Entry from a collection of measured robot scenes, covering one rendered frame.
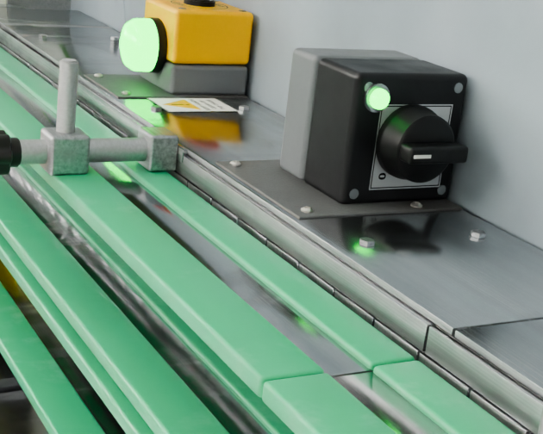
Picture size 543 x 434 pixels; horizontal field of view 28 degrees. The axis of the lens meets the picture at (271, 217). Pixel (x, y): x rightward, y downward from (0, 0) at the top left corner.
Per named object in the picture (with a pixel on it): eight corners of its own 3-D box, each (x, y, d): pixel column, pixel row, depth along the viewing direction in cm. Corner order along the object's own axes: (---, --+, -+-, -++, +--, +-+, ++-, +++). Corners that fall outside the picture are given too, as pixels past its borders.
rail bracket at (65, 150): (163, 159, 76) (-29, 164, 70) (171, 56, 74) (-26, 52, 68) (185, 176, 73) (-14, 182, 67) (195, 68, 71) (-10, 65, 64)
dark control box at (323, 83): (384, 164, 74) (277, 168, 70) (402, 49, 72) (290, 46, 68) (457, 201, 67) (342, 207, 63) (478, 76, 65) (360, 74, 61)
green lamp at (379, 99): (385, 108, 62) (368, 108, 62) (388, 88, 62) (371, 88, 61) (390, 111, 62) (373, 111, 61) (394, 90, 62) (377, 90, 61)
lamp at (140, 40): (145, 66, 92) (111, 65, 91) (148, 13, 91) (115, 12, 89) (165, 77, 88) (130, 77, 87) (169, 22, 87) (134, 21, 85)
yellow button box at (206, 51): (216, 78, 97) (138, 77, 93) (224, -6, 95) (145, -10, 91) (251, 96, 91) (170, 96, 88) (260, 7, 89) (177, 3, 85)
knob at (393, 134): (432, 176, 66) (465, 192, 63) (370, 178, 64) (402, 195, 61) (443, 103, 65) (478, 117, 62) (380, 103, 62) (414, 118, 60)
